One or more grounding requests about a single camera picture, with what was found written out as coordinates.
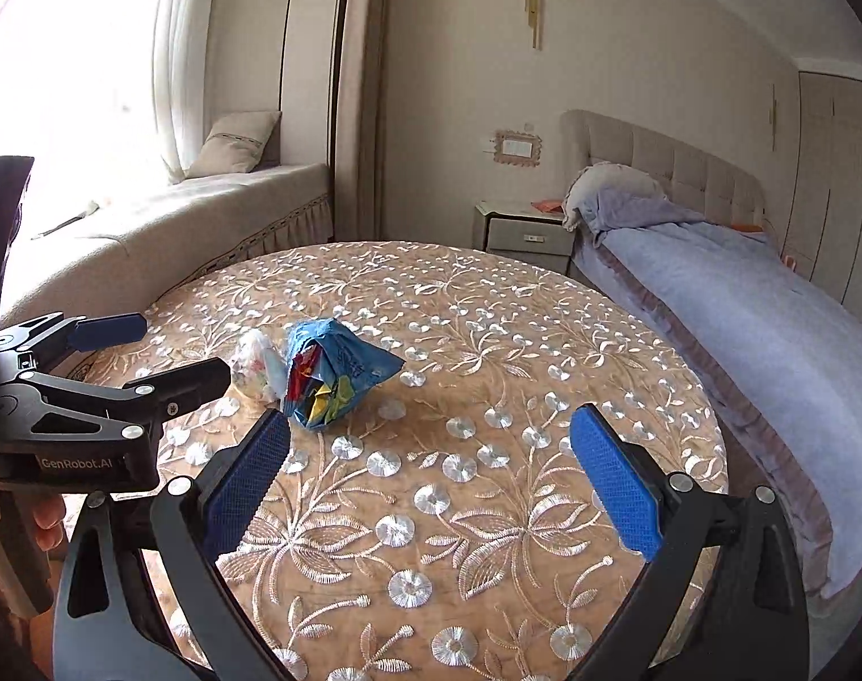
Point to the blue snack bag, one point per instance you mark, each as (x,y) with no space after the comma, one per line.
(330,370)

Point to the beige wardrobe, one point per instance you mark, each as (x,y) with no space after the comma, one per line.
(824,233)

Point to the orange item on nightstand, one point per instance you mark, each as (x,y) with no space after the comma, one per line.
(548,206)

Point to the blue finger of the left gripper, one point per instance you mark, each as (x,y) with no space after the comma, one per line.
(95,334)

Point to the grey bedside nightstand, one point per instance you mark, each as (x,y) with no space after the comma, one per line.
(517,230)

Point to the person's left hand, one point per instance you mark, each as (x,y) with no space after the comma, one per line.
(48,513)

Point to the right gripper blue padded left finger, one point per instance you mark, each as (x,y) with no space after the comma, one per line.
(108,623)

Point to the crumpled white plastic wrapper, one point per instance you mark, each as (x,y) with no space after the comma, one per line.
(258,370)

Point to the gold wall sconce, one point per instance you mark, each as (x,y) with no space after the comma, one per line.
(534,15)
(773,117)

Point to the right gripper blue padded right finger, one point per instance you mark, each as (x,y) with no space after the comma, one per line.
(752,623)

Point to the framed wall switch plate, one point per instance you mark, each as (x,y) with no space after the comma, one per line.
(517,148)

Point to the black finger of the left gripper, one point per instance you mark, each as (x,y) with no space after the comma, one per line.
(183,389)

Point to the embroidered beige tablecloth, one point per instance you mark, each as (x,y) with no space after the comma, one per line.
(443,529)

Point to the grey bed pillow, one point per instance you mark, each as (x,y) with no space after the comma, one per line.
(600,185)

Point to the beige window seat cushion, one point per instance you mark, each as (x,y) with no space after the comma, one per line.
(125,256)

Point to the white sheer curtain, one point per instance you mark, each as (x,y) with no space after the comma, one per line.
(178,60)

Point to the beige tufted headboard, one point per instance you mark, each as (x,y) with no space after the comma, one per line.
(698,180)

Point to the beige throw pillow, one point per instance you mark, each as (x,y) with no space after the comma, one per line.
(235,144)

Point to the bed with blue quilt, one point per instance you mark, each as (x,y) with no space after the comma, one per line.
(780,361)

